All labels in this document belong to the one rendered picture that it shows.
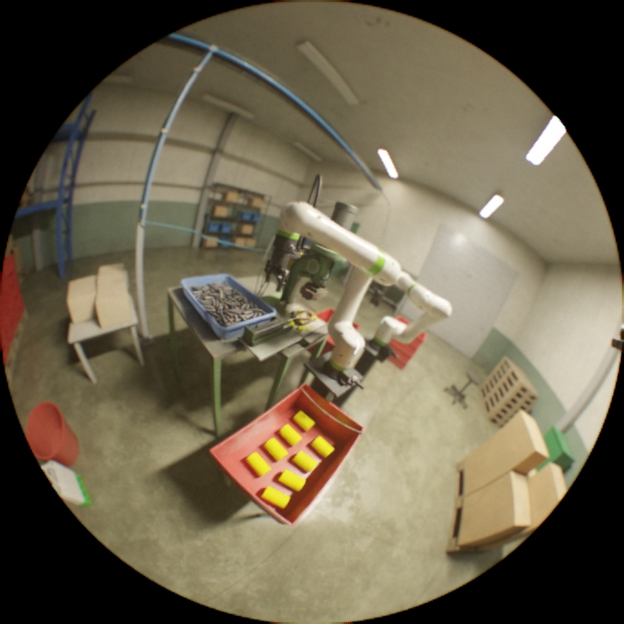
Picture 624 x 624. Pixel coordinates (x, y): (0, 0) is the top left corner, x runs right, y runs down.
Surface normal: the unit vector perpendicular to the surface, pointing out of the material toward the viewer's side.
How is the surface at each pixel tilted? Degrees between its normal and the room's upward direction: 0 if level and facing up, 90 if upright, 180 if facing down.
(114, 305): 90
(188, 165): 90
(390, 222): 90
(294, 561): 0
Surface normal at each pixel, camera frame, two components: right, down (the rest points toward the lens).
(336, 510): 0.33, -0.84
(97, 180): 0.77, 0.51
